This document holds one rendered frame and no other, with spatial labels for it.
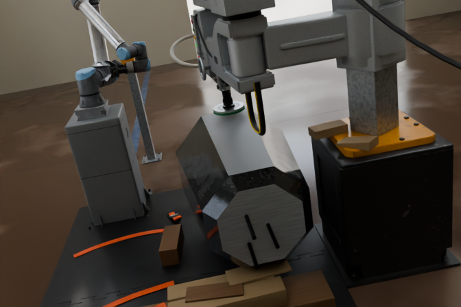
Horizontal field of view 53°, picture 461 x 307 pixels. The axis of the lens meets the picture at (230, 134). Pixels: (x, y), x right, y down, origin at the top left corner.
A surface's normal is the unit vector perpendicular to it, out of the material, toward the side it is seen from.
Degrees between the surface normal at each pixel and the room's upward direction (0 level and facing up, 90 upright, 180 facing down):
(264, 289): 0
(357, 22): 90
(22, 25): 90
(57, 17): 90
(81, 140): 90
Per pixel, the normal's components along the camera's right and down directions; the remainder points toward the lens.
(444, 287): -0.16, -0.92
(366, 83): -0.80, 0.33
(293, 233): 0.15, 0.33
